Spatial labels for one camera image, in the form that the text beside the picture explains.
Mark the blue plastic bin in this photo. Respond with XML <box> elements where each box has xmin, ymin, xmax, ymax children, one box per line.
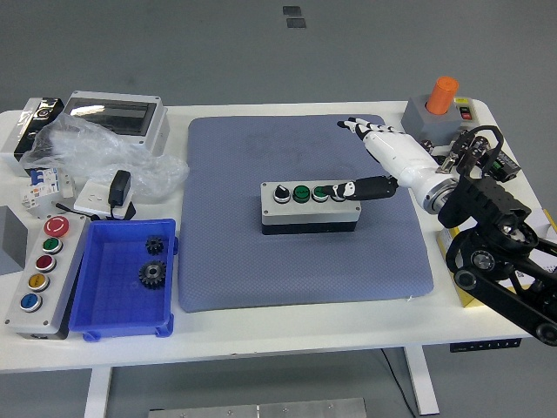
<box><xmin>68</xmin><ymin>218</ymin><xmax>179</xmax><ymax>342</ymax></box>

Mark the white blue circuit breaker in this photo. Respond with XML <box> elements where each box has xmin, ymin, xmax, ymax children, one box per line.
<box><xmin>19</xmin><ymin>166</ymin><xmax>75</xmax><ymax>214</ymax></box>

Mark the grey-blue padded mat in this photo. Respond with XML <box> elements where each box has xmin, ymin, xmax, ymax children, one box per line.
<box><xmin>177</xmin><ymin>113</ymin><xmax>436</xmax><ymax>314</ymax></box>

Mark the black adapter cord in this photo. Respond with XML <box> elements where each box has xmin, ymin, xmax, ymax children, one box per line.
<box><xmin>50</xmin><ymin>200</ymin><xmax>102</xmax><ymax>221</ymax></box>

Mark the grey metal plate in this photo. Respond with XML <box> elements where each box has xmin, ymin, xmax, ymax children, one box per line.
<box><xmin>147</xmin><ymin>397</ymin><xmax>367</xmax><ymax>418</ymax></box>

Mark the grey metal box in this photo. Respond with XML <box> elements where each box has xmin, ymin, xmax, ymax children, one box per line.
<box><xmin>0</xmin><ymin>206</ymin><xmax>28</xmax><ymax>276</ymax></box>

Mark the white wall socket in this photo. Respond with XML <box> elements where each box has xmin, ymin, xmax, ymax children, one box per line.
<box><xmin>72</xmin><ymin>179</ymin><xmax>136</xmax><ymax>219</ymax></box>

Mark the grey four-button control box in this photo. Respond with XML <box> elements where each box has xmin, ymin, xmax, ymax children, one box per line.
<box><xmin>259</xmin><ymin>180</ymin><xmax>362</xmax><ymax>237</ymax></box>

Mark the large black gear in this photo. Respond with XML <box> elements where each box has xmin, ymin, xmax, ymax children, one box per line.
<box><xmin>138</xmin><ymin>260</ymin><xmax>169</xmax><ymax>289</ymax></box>

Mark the grey enclosure with clear lid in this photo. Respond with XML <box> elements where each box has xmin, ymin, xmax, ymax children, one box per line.
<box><xmin>60</xmin><ymin>90</ymin><xmax>171</xmax><ymax>158</ymax></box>

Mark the white table leg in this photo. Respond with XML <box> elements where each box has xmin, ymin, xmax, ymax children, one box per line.
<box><xmin>403</xmin><ymin>346</ymin><xmax>440</xmax><ymax>415</ymax></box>
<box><xmin>83</xmin><ymin>367</ymin><xmax>113</xmax><ymax>418</ymax></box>

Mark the black module with green terminal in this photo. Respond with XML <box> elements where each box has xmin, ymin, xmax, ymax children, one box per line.
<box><xmin>486</xmin><ymin>147</ymin><xmax>522</xmax><ymax>183</ymax></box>

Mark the grey five-button control box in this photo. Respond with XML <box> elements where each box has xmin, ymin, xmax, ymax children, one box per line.
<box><xmin>3</xmin><ymin>212</ymin><xmax>91</xmax><ymax>340</ymax></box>

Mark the black desk control panel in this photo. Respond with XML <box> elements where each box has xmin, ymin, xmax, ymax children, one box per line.
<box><xmin>450</xmin><ymin>338</ymin><xmax>522</xmax><ymax>353</ymax></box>

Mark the black cable under table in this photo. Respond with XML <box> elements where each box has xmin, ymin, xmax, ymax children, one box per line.
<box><xmin>380</xmin><ymin>347</ymin><xmax>414</xmax><ymax>413</ymax></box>

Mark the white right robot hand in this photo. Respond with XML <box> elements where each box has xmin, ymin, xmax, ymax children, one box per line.
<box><xmin>319</xmin><ymin>116</ymin><xmax>449</xmax><ymax>202</ymax></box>

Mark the black power adapter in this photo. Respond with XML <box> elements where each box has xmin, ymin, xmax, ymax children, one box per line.
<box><xmin>107</xmin><ymin>169</ymin><xmax>137</xmax><ymax>221</ymax></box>

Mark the orange cylinder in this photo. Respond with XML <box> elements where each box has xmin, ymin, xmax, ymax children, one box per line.
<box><xmin>425</xmin><ymin>76</ymin><xmax>460</xmax><ymax>116</ymax></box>

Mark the clear plastic bag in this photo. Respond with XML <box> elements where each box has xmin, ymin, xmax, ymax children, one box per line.
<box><xmin>19</xmin><ymin>115</ymin><xmax>191</xmax><ymax>201</ymax></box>

